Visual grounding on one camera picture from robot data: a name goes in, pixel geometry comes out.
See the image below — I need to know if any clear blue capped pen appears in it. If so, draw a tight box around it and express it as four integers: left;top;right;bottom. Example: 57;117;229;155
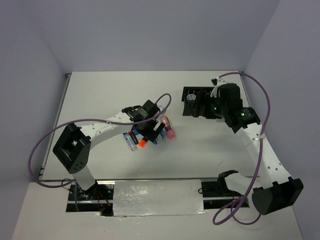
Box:
123;133;137;151

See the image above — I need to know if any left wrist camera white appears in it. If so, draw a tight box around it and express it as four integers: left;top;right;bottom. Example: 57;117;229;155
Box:
121;105;149;122

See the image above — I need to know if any black slotted organizer box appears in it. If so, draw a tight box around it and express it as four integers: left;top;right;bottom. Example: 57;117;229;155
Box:
181;86;221;119

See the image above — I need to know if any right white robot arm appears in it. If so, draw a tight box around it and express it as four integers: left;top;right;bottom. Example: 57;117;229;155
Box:
182;83;304;216

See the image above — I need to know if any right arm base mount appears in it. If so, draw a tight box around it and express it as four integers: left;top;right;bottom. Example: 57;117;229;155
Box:
198;179;242;210

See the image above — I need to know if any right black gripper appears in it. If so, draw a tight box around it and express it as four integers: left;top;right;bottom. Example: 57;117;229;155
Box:
188;90;228;119

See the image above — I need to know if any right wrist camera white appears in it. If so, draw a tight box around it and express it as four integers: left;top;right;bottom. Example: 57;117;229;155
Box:
210;77;226;98

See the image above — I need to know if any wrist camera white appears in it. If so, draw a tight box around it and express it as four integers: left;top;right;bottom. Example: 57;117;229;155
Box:
210;77;226;98
121;105;149;122

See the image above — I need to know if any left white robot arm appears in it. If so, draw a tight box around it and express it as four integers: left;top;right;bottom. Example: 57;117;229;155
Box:
53;100;165;200

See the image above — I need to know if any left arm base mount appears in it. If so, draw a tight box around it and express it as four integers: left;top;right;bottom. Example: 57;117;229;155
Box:
65;183;115;217

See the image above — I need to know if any pink capped highlighter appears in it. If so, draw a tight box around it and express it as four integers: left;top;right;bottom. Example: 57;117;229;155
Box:
128;130;139;145

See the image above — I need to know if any orange capped highlighter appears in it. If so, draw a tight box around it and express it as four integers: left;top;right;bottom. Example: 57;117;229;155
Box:
138;137;149;148

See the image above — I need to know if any pink glue stick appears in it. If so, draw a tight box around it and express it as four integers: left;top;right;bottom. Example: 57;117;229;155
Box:
160;115;177;140

